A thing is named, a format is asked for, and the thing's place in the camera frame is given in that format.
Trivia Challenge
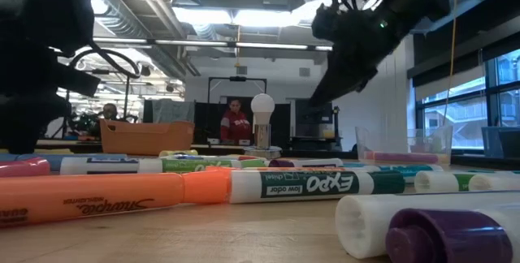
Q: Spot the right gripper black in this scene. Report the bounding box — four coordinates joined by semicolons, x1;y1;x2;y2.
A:
307;3;410;108

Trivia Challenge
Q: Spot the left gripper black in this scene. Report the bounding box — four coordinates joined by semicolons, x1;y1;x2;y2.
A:
0;50;102;155

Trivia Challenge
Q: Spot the blue highlighter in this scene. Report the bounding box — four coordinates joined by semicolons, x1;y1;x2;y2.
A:
0;153;128;163

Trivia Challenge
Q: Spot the pink highlighter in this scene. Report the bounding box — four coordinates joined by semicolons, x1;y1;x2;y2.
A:
0;157;51;179

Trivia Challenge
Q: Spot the dark-cap Expo marker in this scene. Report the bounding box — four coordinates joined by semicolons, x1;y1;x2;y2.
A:
59;156;141;175

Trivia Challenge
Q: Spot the purple highlighter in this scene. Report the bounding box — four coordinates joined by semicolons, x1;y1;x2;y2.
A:
364;151;440;165

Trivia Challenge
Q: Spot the orange Sharpie highlighter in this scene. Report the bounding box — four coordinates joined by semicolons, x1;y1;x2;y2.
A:
0;169;232;228

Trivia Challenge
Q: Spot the teal Expo marker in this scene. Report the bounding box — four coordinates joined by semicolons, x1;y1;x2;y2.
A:
340;162;444;183
466;168;520;175

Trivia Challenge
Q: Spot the purple-cap small white marker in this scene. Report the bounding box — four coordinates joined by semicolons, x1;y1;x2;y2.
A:
268;157;345;169

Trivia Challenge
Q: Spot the purple Expo marker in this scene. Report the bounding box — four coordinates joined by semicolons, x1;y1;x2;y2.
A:
385;208;520;263
335;191;520;261

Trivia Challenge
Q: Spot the black workbench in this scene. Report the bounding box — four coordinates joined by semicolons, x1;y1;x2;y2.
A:
35;138;102;155

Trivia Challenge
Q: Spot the black monitor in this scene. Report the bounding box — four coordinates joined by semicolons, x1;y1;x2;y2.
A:
294;98;335;127

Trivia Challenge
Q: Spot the person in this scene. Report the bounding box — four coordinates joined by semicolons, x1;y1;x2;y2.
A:
219;98;253;142
91;102;119;138

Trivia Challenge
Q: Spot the white light bulb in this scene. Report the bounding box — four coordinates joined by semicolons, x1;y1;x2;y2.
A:
250;93;276;127

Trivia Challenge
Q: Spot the clear plastic container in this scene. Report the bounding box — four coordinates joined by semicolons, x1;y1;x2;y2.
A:
355;124;454;166

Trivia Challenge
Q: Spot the window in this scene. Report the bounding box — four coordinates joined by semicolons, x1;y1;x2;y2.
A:
414;48;520;150

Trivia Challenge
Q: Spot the dark green Expo marker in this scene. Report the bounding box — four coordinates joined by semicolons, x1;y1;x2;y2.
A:
228;168;406;205

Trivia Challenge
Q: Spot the orange plastic bin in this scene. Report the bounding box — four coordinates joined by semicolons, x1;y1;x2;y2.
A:
99;119;196;157

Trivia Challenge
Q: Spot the grey-green cloth board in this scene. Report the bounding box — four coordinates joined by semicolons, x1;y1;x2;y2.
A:
142;98;196;124

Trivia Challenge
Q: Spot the black partition panel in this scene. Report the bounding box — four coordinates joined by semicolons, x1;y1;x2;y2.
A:
193;101;292;147

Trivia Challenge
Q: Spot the yellow Sharpie highlighter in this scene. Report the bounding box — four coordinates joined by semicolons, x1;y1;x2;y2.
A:
158;149;199;157

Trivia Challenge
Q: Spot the ceiling light strip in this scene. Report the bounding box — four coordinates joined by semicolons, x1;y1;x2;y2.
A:
92;37;333;52

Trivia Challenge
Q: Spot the black metal frame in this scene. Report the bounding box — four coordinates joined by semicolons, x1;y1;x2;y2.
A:
91;67;132;123
207;76;268;106

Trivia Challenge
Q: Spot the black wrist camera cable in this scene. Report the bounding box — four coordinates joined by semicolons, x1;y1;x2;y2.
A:
68;43;141;80

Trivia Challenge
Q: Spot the corrugated ventilation duct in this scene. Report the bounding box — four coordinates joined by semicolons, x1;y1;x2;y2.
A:
83;0;202;79

